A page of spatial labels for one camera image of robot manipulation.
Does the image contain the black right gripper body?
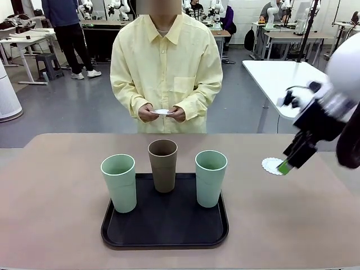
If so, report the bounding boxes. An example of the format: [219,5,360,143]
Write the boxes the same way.
[292,98,351,142]

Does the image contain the white paper doily coaster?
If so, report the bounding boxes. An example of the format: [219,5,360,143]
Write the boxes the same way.
[150,108,176,116]
[262,157,285,177]

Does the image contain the light green cup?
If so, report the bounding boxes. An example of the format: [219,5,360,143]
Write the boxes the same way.
[195,150,228,209]
[100,154,138,214]

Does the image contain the brown cup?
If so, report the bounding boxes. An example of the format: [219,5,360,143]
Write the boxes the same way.
[147,139,179,194]

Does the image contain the person's left forearm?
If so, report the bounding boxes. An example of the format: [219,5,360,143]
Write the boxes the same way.
[173,81,223,119]

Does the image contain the person's right forearm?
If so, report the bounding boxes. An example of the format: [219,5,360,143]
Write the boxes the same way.
[111,81,154,119]

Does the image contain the person's left hand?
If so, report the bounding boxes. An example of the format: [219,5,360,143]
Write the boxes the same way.
[168,106,186,123]

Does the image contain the person's right hand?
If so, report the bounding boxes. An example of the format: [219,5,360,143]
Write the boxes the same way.
[138,103,159,123]

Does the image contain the white side table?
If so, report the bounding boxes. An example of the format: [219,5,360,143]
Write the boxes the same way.
[242,60,334,134]

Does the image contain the brown background desk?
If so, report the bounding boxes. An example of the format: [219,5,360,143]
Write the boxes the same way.
[263,31,335,62]

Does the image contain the black tripod pole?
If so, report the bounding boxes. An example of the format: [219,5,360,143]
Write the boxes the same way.
[292,0,322,63]

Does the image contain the black backpack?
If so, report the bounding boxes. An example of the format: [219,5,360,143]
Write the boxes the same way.
[244,27,256,52]

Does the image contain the seated person in grey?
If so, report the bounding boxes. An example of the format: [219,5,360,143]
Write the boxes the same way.
[259,0,285,24]

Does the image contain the small brown desk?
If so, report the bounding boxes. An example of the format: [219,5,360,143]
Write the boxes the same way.
[210,29,232,56]

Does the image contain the seated person in purple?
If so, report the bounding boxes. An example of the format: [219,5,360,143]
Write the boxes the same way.
[222,5,237,53]

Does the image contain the black plastic tray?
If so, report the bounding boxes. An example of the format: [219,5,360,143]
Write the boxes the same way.
[100,172,230,250]

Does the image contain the person in yellow shirt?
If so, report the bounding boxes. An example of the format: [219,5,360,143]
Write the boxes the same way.
[110,11,223,134]

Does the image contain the seated person in patterned sweater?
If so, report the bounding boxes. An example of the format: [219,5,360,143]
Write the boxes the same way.
[187,0,208,21]

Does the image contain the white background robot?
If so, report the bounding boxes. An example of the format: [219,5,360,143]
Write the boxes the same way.
[105,0,133,21]

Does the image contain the standing person in blue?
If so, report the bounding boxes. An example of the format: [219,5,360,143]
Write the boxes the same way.
[41,0,102,80]

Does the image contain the grey plastic stool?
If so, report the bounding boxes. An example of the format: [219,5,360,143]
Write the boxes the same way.
[35,52,64,81]

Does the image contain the white background desk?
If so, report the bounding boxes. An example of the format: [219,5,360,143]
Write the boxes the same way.
[0,27,57,85]

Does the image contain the white cylindrical air purifier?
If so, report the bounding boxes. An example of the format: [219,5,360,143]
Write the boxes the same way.
[0,60,24,123]

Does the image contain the pile of clothes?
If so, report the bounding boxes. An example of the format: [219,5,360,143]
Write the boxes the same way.
[0,13,37,30]

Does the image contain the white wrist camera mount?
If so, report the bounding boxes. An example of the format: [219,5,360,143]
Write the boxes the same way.
[276,80,334,109]

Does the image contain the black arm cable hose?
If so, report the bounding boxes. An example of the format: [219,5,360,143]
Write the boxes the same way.
[335,111,360,170]

